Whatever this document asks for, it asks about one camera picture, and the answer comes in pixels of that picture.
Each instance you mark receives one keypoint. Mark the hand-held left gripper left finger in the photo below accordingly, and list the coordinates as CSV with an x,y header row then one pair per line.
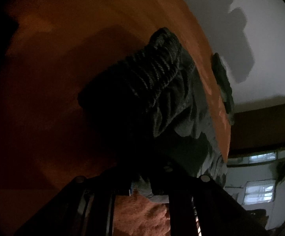
x,y
100,196

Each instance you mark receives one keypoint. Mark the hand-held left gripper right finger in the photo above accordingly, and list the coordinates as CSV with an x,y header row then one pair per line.
x,y
181,201

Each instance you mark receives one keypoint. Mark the dark pants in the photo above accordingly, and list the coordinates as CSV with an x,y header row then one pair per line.
x,y
162,78

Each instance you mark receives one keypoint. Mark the barred window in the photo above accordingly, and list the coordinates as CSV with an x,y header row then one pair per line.
x,y
258,191

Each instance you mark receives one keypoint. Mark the transom window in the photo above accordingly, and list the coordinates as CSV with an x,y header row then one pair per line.
x,y
262,157

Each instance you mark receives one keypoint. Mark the brown wooden door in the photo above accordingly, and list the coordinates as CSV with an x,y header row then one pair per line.
x,y
262,127

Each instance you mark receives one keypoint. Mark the folded grey-green garment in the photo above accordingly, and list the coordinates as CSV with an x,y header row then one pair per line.
x,y
222,78

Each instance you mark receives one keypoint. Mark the orange blanket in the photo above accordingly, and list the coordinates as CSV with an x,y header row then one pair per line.
x,y
71,66

